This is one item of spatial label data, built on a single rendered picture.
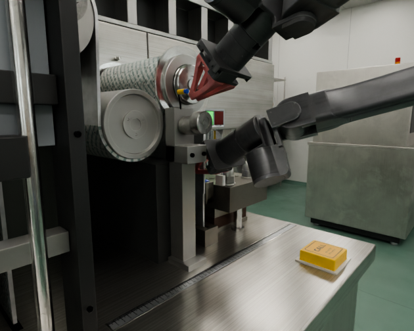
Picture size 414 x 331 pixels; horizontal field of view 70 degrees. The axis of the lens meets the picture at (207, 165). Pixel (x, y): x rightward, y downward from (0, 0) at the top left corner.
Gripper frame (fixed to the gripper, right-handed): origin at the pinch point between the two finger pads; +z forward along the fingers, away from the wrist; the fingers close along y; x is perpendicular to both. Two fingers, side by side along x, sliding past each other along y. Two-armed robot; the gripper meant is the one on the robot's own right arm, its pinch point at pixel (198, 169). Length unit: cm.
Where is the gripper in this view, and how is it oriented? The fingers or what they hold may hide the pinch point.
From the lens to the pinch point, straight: 67.4
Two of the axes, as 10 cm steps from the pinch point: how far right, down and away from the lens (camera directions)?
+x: -3.7, -9.1, 2.0
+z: -6.3, 4.0, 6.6
